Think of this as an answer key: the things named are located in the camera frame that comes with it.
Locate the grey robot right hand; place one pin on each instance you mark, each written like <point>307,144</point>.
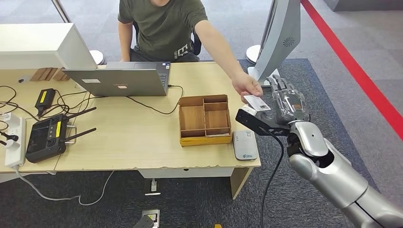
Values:
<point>288,105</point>

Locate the person's left hand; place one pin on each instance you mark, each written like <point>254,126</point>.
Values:
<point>247,85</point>

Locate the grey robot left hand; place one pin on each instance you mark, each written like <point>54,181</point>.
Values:
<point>144,223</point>

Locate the white ID card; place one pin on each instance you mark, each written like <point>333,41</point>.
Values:
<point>258,104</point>

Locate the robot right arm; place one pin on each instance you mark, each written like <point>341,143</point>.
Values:
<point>333,176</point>

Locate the person's right forearm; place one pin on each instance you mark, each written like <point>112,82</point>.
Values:
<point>126,50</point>

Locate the person's left forearm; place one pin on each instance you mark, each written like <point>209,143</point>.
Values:
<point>230,59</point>

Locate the hotel room key card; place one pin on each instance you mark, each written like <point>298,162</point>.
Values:
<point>220,134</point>

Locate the white card reader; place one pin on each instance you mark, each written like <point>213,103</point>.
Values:
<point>245,146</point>

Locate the person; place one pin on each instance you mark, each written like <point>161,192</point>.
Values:
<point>163,25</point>

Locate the metal floor socket box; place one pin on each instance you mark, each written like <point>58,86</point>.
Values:
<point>153,217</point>

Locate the white round stand base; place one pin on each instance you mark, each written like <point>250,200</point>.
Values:
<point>252,55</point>

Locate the white floor plug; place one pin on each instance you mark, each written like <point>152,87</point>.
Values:
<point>153,185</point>

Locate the grey white kiosk stand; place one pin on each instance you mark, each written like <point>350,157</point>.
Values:
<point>280,41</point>

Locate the wooden organizer box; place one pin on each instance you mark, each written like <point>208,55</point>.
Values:
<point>192,118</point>

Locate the light wooden desk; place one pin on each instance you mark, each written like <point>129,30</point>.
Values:
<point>126,135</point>

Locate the grey platform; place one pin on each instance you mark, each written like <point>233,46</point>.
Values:
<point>362,4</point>

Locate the grey laptop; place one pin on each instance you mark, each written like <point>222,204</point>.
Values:
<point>119,81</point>

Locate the black remote controller with antennas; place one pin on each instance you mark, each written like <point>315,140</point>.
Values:
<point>44,141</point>

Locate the white power strip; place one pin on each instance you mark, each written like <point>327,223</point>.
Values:
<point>17,148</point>

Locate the pole stand with round base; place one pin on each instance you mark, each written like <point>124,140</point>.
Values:
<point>97,57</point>

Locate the black plug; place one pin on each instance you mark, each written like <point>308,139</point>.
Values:
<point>12,137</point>

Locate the black power adapter yellow label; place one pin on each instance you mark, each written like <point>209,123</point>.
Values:
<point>45,99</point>

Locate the white plug adapter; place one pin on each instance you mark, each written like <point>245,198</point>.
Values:
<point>5,117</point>

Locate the wooden block stand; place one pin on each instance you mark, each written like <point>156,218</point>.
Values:
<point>47,74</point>

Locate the white monitor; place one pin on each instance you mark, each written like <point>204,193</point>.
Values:
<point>37,44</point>

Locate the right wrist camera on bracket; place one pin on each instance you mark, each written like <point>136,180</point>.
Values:
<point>252,124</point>

